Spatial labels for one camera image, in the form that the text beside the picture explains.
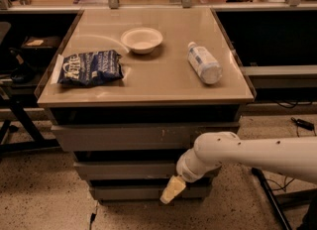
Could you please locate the white paper bowl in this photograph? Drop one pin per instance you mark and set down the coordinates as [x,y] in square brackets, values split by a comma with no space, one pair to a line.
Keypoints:
[141,41]

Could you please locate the black power adapter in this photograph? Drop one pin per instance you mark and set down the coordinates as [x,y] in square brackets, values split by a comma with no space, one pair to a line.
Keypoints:
[303,124]

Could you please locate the white plastic bottle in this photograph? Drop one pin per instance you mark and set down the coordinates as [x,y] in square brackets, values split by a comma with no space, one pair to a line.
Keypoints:
[205,65]

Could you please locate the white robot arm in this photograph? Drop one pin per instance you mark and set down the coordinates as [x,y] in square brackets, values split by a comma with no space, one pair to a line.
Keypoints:
[294,157]

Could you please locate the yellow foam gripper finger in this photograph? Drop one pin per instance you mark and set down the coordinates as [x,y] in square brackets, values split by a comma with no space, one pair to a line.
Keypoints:
[175,186]

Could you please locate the grey drawer cabinet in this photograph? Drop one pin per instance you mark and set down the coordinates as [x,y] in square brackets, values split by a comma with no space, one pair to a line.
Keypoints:
[159,87]

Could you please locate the grey drawer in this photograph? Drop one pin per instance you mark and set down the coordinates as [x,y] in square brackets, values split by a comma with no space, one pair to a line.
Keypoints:
[126,170]
[138,136]
[144,192]

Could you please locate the black stand frame left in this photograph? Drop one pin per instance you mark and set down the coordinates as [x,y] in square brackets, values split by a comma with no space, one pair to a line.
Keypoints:
[38,141]

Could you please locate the blue chip bag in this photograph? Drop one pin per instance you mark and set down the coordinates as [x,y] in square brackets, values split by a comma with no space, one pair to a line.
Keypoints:
[87,69]

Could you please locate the black tripod leg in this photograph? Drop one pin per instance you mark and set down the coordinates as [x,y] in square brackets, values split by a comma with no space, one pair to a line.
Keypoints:
[278,213]

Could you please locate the grey bottom drawer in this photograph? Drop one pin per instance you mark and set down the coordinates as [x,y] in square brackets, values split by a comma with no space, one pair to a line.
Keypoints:
[144,192]

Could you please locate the white cylindrical gripper wrist body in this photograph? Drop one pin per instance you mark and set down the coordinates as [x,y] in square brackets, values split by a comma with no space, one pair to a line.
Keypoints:
[185,173]

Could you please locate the grey top drawer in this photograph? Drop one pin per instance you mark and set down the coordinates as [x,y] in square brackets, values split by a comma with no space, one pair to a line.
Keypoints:
[138,136]

